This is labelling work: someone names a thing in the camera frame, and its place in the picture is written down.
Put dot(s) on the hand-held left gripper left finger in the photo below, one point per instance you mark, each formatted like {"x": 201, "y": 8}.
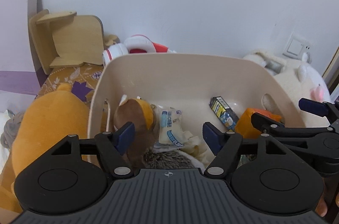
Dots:
{"x": 125, "y": 137}

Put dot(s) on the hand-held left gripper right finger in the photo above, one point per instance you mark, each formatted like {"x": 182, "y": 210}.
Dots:
{"x": 212, "y": 139}

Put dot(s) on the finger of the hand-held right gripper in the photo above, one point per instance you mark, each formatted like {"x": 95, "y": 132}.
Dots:
{"x": 264, "y": 122}
{"x": 312, "y": 106}

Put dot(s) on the orange packet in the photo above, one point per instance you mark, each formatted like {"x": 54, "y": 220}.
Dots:
{"x": 246, "y": 120}

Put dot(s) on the cream scrunchie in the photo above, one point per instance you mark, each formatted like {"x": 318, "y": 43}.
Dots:
{"x": 192, "y": 141}

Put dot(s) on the brown plush squirrel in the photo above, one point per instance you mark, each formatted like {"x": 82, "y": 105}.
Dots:
{"x": 135, "y": 112}

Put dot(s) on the small black box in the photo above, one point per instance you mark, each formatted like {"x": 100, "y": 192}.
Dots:
{"x": 223, "y": 112}

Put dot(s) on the white blue packet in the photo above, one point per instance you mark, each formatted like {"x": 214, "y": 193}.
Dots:
{"x": 169, "y": 126}

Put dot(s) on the grey plush hedgehog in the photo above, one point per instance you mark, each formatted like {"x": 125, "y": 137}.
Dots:
{"x": 166, "y": 159}

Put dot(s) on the beige plastic container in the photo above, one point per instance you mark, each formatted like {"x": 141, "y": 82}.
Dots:
{"x": 185, "y": 75}

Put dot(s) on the person's right hand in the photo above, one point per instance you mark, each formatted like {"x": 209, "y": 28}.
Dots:
{"x": 324, "y": 209}

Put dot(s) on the white plush pillow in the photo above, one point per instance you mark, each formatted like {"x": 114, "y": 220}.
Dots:
{"x": 294, "y": 80}

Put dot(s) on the orange plush toy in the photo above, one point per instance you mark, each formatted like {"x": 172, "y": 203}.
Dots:
{"x": 50, "y": 120}

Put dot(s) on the brown floral cloth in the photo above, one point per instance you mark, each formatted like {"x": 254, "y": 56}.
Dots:
{"x": 66, "y": 78}

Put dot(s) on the white red headphones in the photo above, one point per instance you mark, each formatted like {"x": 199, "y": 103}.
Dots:
{"x": 137, "y": 41}

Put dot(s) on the light wooden stand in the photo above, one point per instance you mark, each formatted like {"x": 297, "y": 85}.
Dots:
{"x": 76, "y": 38}

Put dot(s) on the grey cloth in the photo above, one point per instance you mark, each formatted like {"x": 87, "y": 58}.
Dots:
{"x": 12, "y": 128}

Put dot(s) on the white bedding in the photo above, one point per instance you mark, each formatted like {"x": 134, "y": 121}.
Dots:
{"x": 4, "y": 157}

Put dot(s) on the white wall switch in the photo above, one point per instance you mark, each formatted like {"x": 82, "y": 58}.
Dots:
{"x": 295, "y": 46}

